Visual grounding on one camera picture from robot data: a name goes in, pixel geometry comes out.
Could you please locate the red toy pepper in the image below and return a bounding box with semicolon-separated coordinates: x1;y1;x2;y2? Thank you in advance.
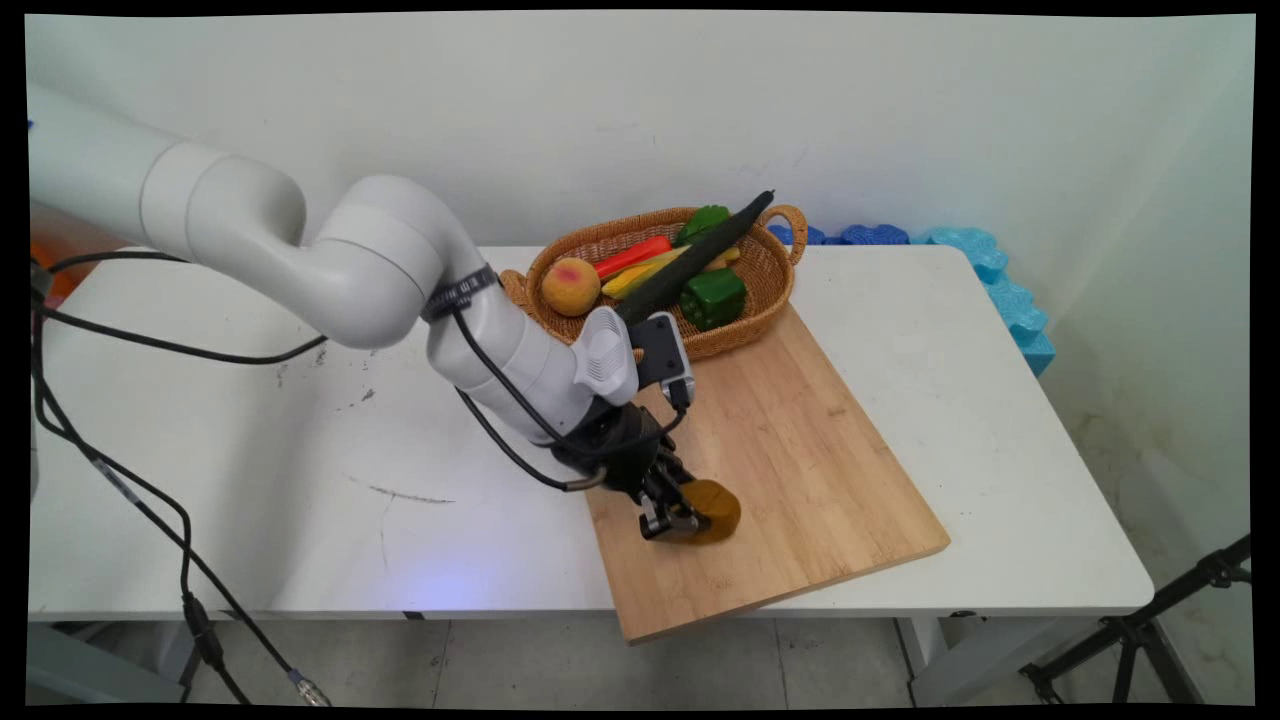
592;235;674;279

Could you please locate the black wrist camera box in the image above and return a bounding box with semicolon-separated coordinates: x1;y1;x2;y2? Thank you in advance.
628;312;698;409

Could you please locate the light cyan foam strip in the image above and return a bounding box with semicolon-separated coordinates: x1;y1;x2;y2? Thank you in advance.
910;226;1058;378

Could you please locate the black printed cable strap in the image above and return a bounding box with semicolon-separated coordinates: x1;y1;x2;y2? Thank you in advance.
419;264;500;323

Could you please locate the dark green toy cucumber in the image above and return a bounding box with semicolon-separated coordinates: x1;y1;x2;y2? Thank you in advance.
613;188;777;327

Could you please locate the green toy bell pepper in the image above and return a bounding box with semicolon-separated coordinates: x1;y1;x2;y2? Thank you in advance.
679;266;749;333

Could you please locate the grey table frame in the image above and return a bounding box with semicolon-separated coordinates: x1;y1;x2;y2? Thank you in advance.
28;620;201;706

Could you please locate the toy peach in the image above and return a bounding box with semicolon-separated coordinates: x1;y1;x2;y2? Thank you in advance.
541;257;602;319

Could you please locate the wooden cutting board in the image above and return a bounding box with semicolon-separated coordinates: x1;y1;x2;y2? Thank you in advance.
583;300;952;644

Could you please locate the brown toy potato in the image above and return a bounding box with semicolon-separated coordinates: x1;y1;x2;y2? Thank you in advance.
678;478;743;546

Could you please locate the grey table leg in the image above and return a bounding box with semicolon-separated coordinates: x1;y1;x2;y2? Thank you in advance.
893;615;1001;707

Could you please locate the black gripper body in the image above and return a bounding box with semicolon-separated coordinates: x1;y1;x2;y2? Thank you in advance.
553;400;671;501

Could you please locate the long black cable with connector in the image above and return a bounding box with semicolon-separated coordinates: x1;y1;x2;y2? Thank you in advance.
28;250;333;707

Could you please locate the black tripod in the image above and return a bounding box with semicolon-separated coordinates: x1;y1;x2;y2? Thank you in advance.
1019;534;1254;706

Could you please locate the short black wrist cable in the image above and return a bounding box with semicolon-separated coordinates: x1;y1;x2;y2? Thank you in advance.
452;308;693;493

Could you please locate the light green toy vegetable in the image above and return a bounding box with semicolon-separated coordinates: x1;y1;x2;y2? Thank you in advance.
674;204;732;247

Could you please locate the orange object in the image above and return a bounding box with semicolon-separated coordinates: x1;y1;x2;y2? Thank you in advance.
29;203;126;301

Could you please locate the woven wicker basket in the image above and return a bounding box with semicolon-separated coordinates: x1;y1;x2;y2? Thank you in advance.
498;203;809;363

